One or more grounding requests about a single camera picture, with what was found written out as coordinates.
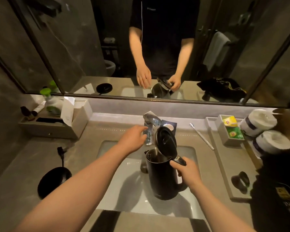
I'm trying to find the person's right forearm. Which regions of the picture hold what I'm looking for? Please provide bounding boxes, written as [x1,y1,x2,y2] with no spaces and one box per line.
[189,182,257,232]

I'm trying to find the grey toiletries tray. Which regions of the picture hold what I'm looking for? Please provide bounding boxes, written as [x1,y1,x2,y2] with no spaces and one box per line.
[18,98,94,140]

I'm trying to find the green tea bag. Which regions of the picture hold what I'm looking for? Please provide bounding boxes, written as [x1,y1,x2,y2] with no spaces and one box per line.
[226,126,244,140]

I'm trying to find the white cup with paper cover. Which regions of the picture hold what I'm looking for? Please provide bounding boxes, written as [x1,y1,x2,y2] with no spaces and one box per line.
[239,109,278,138]
[252,130,290,159]

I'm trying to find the white toothbrush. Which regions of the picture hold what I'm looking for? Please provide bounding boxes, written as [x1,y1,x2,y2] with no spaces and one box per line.
[189,122,215,151]

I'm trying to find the white bottle with green cap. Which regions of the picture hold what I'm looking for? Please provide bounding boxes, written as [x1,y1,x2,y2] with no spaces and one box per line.
[40,87,64,117]

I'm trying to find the grey tea bag box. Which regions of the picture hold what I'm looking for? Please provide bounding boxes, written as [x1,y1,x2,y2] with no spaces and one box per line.
[215,114,245,147]

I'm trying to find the black drawstring bag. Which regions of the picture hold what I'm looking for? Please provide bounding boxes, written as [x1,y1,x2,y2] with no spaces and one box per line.
[250,154,290,232]

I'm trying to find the person's right hand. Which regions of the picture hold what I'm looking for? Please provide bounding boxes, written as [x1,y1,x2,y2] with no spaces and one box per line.
[169,157,204,190]

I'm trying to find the black comb packet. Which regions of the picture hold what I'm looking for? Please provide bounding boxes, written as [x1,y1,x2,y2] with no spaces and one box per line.
[35,117,66,124]

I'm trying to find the person's left hand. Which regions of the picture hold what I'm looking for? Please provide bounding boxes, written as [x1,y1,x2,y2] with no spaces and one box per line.
[117,125,149,155]

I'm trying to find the chrome faucet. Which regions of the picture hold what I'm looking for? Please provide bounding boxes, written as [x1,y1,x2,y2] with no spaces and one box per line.
[143,111,164,146]

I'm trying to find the grey stone tray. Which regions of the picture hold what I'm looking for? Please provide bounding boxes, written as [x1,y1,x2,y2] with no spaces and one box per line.
[205,116,264,200]

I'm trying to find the black electric kettle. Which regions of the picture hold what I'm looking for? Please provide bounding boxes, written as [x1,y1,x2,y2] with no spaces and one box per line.
[145,126,188,201]

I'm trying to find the small white tube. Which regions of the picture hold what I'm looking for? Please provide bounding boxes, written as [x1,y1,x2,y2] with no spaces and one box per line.
[31,101,46,117]

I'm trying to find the black power cable with plug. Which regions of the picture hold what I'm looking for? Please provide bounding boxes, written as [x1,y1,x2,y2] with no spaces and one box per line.
[57,146,68,168]

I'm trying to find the person's left forearm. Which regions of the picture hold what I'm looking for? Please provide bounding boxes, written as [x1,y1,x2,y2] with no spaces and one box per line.
[14,149,129,232]

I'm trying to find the black round kettle base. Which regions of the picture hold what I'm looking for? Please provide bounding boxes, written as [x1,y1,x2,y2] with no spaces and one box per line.
[37,167,72,200]

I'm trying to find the yellow tea bag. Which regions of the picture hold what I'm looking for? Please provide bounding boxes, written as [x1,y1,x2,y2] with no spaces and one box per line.
[222,116,238,127]

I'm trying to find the white sink basin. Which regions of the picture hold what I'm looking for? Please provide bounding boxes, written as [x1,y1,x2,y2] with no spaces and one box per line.
[96,140,206,220]

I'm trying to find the wall mirror with black frame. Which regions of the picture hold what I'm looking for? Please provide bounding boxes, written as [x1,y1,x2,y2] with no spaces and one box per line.
[0,0,290,108]

